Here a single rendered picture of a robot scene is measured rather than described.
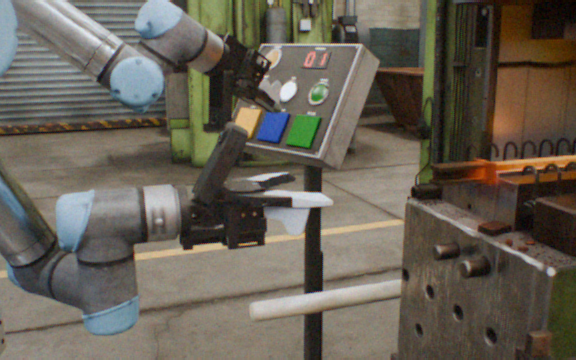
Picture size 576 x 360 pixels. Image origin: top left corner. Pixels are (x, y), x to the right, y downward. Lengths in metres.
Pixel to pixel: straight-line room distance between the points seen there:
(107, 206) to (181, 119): 5.18
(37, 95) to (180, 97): 3.21
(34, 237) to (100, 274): 0.12
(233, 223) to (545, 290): 0.43
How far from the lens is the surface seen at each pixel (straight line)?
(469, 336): 0.99
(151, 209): 0.75
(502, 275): 0.89
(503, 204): 0.96
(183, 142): 5.95
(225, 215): 0.78
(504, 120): 1.23
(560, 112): 1.33
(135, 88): 0.88
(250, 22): 5.61
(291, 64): 1.42
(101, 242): 0.75
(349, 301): 1.35
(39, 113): 8.68
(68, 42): 0.91
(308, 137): 1.26
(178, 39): 1.02
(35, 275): 0.86
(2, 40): 0.60
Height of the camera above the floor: 1.20
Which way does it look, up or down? 14 degrees down
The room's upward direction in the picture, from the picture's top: straight up
